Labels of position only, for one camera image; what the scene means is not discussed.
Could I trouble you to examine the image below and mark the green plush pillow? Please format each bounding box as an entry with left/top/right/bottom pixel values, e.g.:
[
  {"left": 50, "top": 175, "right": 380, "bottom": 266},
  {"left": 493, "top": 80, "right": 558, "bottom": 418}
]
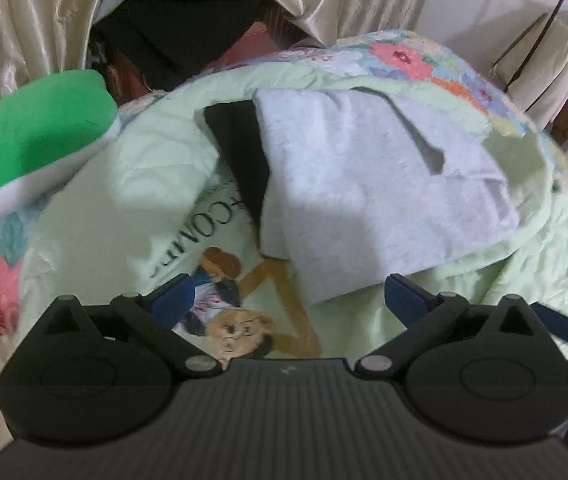
[{"left": 0, "top": 69, "right": 121, "bottom": 232}]

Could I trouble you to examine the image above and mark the black garment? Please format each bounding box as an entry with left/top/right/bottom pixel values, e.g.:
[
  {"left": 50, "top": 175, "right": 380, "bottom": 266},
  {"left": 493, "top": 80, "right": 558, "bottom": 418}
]
[{"left": 203, "top": 101, "right": 271, "bottom": 224}]

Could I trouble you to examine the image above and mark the light green printed blanket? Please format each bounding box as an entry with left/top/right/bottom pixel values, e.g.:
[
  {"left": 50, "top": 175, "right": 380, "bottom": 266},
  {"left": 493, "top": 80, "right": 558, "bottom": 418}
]
[{"left": 19, "top": 67, "right": 568, "bottom": 361}]

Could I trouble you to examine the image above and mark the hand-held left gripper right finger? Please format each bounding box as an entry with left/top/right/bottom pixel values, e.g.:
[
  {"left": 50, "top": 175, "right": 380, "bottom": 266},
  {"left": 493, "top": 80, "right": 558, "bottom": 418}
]
[{"left": 354, "top": 274, "right": 537, "bottom": 380}]

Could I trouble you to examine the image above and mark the grey garment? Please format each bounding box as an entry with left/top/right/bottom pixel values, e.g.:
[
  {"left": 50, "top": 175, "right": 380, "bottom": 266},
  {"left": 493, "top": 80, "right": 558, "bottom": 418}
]
[{"left": 254, "top": 86, "right": 521, "bottom": 306}]

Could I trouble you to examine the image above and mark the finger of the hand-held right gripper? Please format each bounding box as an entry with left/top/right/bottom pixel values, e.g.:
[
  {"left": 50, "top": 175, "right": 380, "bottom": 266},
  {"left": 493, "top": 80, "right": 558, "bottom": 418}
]
[{"left": 529, "top": 301, "right": 568, "bottom": 356}]

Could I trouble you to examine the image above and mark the beige satin curtain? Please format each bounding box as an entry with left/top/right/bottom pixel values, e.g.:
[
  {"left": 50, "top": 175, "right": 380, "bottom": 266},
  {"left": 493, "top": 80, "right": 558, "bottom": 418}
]
[{"left": 0, "top": 0, "right": 440, "bottom": 117}]

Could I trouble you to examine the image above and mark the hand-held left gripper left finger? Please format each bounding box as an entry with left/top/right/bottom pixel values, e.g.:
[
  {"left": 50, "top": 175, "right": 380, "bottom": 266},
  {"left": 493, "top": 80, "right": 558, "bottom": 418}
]
[{"left": 41, "top": 276, "right": 222, "bottom": 380}]

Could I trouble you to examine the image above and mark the red cloth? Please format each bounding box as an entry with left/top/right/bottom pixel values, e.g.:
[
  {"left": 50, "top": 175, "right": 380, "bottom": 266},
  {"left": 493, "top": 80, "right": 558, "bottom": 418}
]
[{"left": 209, "top": 7, "right": 316, "bottom": 74}]

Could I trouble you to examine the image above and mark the white hanging dress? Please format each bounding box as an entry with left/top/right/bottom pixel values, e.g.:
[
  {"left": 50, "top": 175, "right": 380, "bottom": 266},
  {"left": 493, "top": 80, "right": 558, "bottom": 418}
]
[{"left": 491, "top": 12, "right": 568, "bottom": 132}]

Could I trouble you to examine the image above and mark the floral quilt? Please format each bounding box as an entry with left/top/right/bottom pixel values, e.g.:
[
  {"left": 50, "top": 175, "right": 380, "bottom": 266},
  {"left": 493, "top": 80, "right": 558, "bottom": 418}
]
[{"left": 0, "top": 30, "right": 568, "bottom": 337}]

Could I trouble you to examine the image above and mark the dark cloth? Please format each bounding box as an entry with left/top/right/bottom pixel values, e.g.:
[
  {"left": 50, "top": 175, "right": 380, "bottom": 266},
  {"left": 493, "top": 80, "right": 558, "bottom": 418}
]
[{"left": 91, "top": 0, "right": 270, "bottom": 93}]

